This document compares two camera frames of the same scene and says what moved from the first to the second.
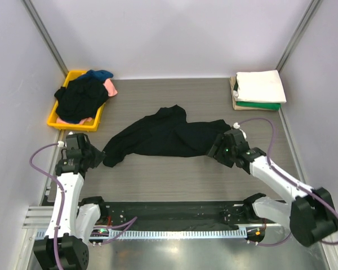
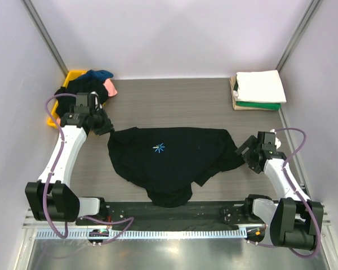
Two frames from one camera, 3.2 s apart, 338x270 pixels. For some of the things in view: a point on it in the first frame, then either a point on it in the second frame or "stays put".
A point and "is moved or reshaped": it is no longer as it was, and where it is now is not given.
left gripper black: x=99 y=156 -> x=107 y=127
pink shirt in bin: x=111 y=91 stays put
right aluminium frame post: x=307 y=17 stays put
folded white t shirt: x=265 y=86 stays put
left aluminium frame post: x=29 y=7 stays put
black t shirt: x=164 y=133 is moved or reshaped
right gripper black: x=220 y=141 -> x=252 y=143
